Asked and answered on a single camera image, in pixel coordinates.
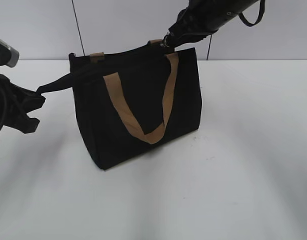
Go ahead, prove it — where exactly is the silver zipper pull with ring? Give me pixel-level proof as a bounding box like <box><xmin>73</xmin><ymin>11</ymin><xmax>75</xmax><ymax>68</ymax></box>
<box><xmin>159</xmin><ymin>40</ymin><xmax>169</xmax><ymax>48</ymax></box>

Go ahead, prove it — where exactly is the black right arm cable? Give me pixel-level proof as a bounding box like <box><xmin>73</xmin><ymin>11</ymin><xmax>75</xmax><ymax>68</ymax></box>
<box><xmin>238</xmin><ymin>0</ymin><xmax>266</xmax><ymax>26</ymax></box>

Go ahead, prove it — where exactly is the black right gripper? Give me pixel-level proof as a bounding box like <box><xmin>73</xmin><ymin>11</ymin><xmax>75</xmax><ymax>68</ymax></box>
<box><xmin>163</xmin><ymin>0</ymin><xmax>228</xmax><ymax>48</ymax></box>

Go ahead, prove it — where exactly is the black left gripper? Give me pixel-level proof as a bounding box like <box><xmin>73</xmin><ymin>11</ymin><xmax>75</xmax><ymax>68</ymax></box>
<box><xmin>0</xmin><ymin>74</ymin><xmax>46</xmax><ymax>134</ymax></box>

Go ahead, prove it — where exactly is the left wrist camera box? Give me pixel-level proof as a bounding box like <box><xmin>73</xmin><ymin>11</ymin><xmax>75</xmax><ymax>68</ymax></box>
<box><xmin>0</xmin><ymin>39</ymin><xmax>20</xmax><ymax>68</ymax></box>

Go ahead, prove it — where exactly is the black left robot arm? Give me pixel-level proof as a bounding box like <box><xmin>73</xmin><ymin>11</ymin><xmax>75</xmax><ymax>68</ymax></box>
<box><xmin>0</xmin><ymin>74</ymin><xmax>46</xmax><ymax>134</ymax></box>

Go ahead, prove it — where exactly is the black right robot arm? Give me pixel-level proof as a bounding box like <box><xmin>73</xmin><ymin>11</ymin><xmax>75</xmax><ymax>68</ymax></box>
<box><xmin>161</xmin><ymin>0</ymin><xmax>265</xmax><ymax>48</ymax></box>

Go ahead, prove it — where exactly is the black bag with tan handles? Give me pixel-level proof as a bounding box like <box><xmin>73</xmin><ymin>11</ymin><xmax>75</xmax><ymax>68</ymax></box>
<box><xmin>37</xmin><ymin>40</ymin><xmax>202</xmax><ymax>170</ymax></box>

